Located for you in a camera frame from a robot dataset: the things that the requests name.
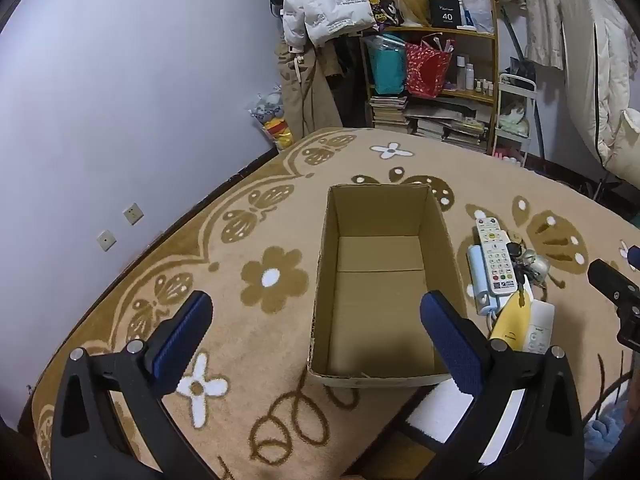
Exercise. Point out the white remote control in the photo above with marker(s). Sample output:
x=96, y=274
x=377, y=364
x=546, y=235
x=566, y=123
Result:
x=495, y=255

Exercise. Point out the blonde wig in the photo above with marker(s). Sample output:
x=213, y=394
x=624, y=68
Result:
x=412, y=2

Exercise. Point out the beige flowered rug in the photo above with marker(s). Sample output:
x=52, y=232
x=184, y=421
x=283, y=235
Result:
x=260, y=350

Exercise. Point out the pile of magazines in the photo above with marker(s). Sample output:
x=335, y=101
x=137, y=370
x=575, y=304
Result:
x=450, y=127

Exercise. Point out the beige trousers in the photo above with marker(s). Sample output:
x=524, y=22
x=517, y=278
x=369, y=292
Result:
x=305, y=95

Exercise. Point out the dark hanging clothes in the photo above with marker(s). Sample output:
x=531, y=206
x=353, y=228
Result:
x=345, y=75

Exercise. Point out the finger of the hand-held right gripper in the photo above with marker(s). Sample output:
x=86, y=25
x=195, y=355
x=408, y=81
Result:
x=635, y=257
x=612, y=280

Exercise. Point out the row of small cosmetic bottles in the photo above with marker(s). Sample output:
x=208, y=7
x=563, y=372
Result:
x=485, y=86

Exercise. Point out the light blue cloth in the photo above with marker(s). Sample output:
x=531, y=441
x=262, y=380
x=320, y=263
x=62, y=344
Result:
x=605, y=435

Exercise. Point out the wooden shelf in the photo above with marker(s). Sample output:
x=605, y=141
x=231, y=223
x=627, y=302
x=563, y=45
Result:
x=495, y=60

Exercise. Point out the stack of books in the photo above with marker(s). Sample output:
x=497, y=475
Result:
x=389, y=114

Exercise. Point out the bag of plush toys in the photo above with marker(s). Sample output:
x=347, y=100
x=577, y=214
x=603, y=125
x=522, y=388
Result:
x=272, y=120

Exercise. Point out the teal bag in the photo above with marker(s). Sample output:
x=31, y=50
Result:
x=387, y=67

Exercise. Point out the white padded coat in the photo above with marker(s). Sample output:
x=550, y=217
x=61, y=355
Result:
x=590, y=60

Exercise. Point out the bunch of black keys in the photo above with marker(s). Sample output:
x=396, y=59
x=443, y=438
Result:
x=517, y=255

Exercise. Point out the white wall socket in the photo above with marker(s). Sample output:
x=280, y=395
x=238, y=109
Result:
x=106, y=241
x=133, y=214

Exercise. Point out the black box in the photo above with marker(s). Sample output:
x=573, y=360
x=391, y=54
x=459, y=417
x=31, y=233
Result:
x=444, y=12

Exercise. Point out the red patterned bag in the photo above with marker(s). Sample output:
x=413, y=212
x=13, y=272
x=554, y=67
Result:
x=427, y=70

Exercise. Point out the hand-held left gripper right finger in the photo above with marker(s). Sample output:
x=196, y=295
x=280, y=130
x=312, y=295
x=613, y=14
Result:
x=452, y=345

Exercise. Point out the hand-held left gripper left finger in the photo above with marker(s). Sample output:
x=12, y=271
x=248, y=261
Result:
x=182, y=340

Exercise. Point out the white trolley cart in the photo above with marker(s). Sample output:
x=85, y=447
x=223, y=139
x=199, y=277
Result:
x=515, y=78

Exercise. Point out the cardboard box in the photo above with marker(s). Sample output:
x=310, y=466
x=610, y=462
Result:
x=380, y=260

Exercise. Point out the white puffer jacket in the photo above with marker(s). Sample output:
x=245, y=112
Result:
x=325, y=5

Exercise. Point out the white plastic bag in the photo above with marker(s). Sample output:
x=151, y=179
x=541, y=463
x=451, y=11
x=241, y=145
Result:
x=475, y=2

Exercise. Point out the light blue power bank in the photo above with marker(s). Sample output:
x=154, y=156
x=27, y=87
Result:
x=477, y=280

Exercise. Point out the white charger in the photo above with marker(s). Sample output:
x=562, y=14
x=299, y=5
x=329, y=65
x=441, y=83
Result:
x=540, y=325

